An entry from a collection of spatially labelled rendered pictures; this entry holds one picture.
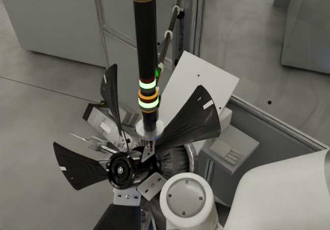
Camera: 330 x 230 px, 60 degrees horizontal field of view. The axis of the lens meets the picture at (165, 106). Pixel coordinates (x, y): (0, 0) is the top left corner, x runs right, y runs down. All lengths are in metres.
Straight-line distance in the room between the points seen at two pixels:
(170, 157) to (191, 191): 0.56
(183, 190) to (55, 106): 2.68
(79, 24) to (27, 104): 0.98
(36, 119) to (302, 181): 2.80
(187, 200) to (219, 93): 0.66
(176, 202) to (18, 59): 3.60
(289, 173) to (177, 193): 0.18
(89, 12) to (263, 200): 2.82
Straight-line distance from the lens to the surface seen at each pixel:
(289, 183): 0.36
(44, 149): 2.72
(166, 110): 1.16
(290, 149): 1.50
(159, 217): 0.89
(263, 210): 0.38
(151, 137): 0.69
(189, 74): 1.12
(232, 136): 1.52
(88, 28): 3.17
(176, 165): 1.02
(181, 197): 0.46
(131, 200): 1.01
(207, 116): 0.81
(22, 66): 3.78
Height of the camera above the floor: 1.99
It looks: 44 degrees down
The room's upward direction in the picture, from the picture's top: straight up
